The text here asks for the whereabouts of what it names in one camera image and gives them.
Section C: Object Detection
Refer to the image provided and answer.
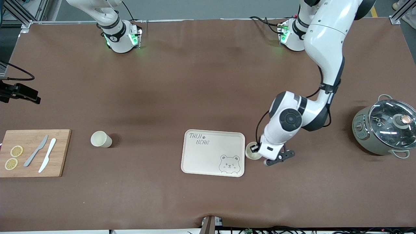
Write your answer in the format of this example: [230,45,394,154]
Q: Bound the white IKEA cup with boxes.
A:
[90,131,113,148]
[245,142,263,160]

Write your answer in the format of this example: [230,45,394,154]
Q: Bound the black left base cables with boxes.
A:
[250,16,284,35]

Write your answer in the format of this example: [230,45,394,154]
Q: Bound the glass pot lid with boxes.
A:
[369,99,416,141]

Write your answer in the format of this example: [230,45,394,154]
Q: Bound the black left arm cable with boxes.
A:
[255,65,332,147]

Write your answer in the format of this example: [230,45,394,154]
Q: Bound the brown table cover sheet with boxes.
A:
[0,18,416,232]

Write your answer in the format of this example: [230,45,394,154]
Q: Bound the black right base cable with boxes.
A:
[122,2,135,21]

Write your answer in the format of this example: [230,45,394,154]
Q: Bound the cream bear print tray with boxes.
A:
[181,129,245,177]

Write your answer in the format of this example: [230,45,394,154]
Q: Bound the white plastic knife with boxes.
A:
[38,138,57,173]

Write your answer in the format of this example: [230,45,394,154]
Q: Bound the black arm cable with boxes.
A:
[0,61,35,81]
[255,65,332,147]

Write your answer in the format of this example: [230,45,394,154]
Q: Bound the grey plastic knife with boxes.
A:
[23,135,49,167]

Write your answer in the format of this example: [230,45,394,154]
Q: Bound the wooden cutting board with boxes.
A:
[0,129,72,178]

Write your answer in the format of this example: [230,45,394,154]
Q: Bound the grey-green electric cooking pot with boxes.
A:
[352,94,416,159]

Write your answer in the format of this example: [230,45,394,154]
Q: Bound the aluminium frame profile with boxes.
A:
[0,0,49,30]

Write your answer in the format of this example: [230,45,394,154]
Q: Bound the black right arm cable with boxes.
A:
[0,61,35,81]

